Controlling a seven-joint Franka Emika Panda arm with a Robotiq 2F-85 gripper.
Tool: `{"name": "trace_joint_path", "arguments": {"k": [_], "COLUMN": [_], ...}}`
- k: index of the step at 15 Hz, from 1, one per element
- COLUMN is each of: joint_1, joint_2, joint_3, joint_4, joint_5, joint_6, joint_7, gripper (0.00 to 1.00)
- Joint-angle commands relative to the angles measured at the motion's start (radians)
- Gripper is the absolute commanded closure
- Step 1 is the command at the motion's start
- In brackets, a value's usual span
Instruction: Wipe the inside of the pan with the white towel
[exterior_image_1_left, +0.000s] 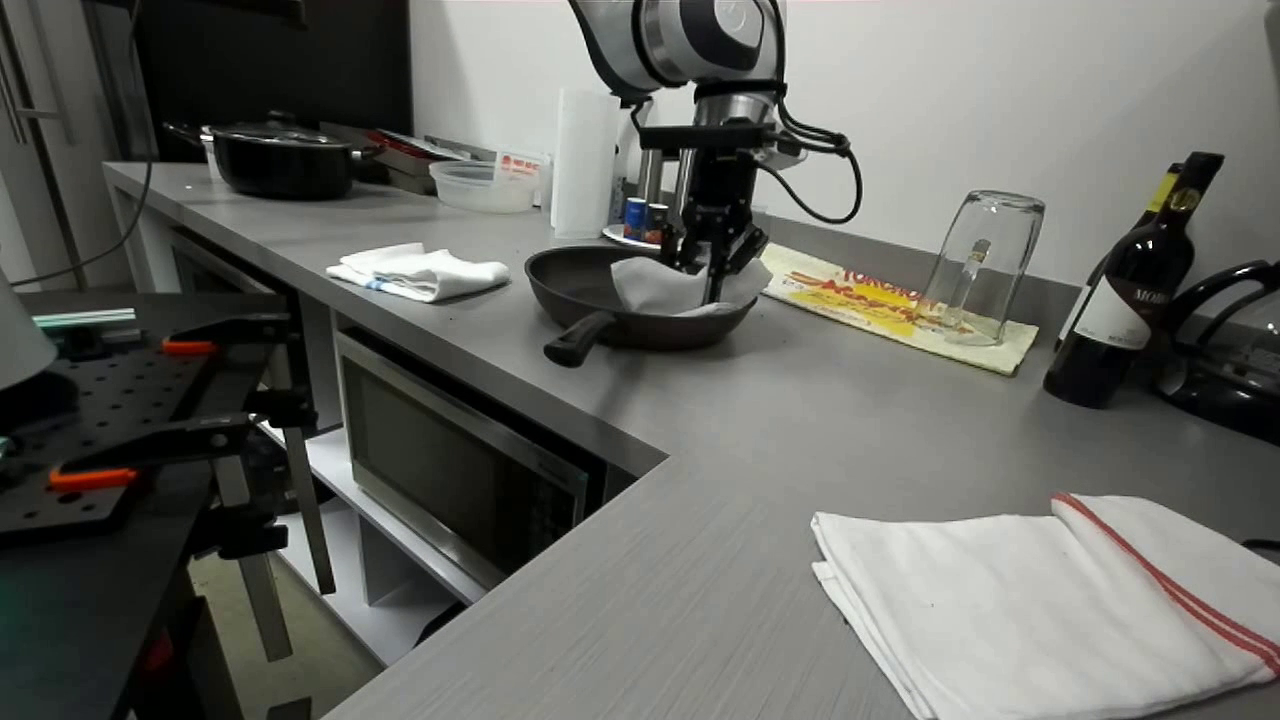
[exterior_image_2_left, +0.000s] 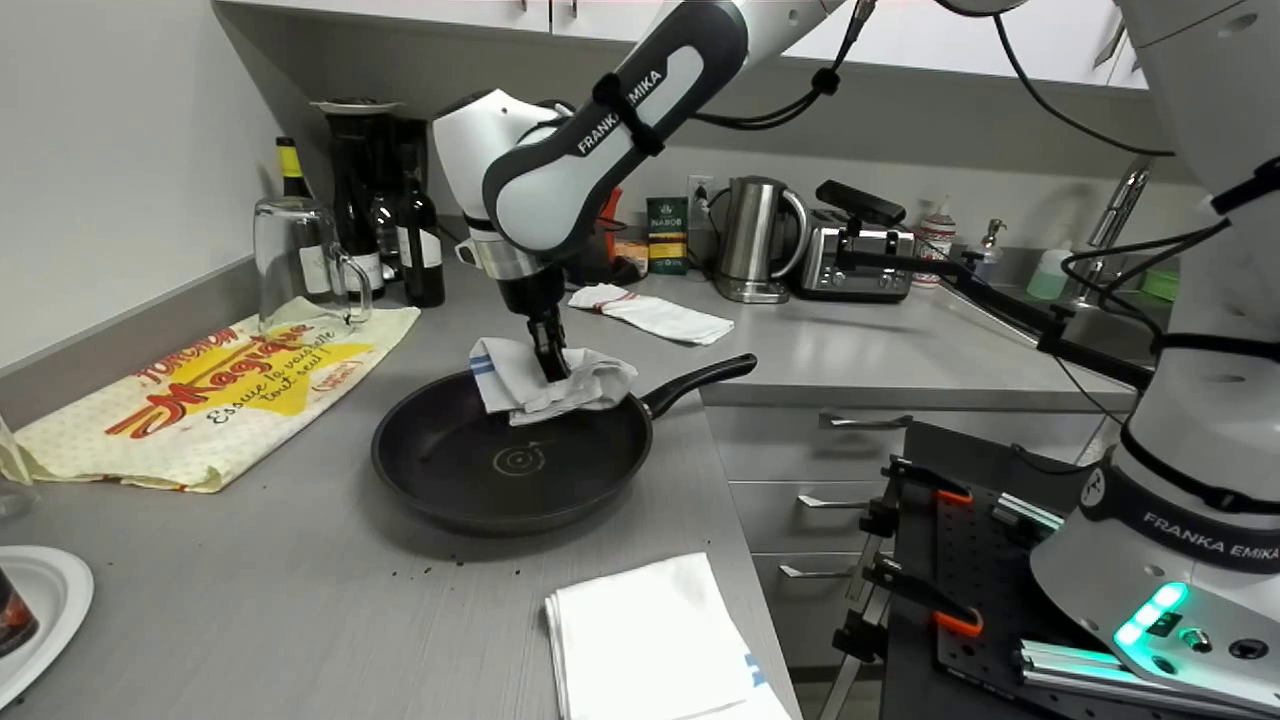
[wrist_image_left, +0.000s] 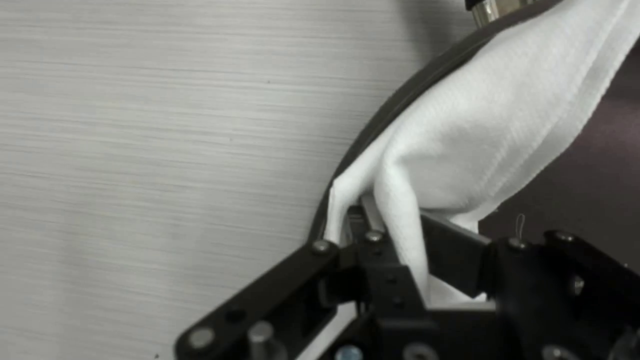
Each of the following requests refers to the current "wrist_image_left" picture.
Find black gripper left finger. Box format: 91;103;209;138
171;204;429;360

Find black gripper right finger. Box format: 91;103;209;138
418;208;640;360

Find dark nonstick frying pan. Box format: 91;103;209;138
307;0;640;267

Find white towel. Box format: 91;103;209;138
295;0;640;360

